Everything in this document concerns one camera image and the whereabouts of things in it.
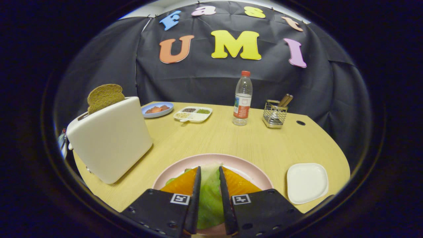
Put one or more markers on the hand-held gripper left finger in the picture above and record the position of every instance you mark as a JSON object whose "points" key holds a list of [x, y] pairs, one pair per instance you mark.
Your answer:
{"points": [[195, 205]]}

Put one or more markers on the brown bread slice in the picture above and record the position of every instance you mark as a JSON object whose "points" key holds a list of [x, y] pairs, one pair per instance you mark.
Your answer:
{"points": [[104, 96]]}

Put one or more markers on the red meat pieces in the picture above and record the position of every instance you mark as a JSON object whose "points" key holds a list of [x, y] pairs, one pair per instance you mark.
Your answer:
{"points": [[157, 109]]}

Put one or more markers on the green lettuce leaf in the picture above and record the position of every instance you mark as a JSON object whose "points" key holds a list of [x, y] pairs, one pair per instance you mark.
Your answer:
{"points": [[210, 198]]}

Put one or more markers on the clear plastic water bottle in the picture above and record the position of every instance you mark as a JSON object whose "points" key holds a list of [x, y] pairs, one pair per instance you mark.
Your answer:
{"points": [[242, 99]]}

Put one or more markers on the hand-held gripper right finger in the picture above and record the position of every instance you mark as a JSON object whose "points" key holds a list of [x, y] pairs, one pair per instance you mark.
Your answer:
{"points": [[226, 205]]}

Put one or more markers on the blue round plate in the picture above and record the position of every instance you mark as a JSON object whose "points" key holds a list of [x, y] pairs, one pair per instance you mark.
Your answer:
{"points": [[167, 105]]}

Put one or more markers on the white toaster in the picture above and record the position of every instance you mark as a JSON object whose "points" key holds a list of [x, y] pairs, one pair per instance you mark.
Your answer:
{"points": [[112, 142]]}

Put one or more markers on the black backdrop cloth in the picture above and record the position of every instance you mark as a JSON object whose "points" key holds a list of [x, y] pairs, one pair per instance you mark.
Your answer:
{"points": [[205, 82]]}

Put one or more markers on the white square plate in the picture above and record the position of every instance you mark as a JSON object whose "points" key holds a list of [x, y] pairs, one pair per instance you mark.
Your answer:
{"points": [[307, 183]]}

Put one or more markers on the white divided seasoning tray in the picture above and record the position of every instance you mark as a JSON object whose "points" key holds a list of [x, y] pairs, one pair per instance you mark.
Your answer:
{"points": [[196, 116]]}

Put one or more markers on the pink round plate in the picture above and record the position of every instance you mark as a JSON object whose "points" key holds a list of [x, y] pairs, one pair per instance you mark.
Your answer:
{"points": [[238, 163]]}

